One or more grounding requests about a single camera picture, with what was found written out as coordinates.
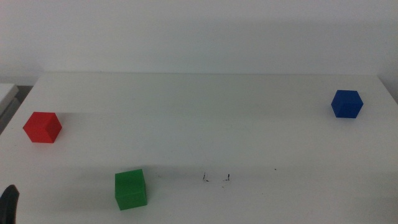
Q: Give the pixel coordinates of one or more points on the blue cube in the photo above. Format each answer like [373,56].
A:
[346,104]

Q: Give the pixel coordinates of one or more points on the green cube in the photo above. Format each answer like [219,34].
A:
[130,189]

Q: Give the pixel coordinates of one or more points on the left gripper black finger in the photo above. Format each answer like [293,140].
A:
[8,205]

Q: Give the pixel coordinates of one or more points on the white side furniture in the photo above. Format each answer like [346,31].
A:
[6,93]

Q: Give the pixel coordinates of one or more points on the red cube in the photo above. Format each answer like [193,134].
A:
[42,128]

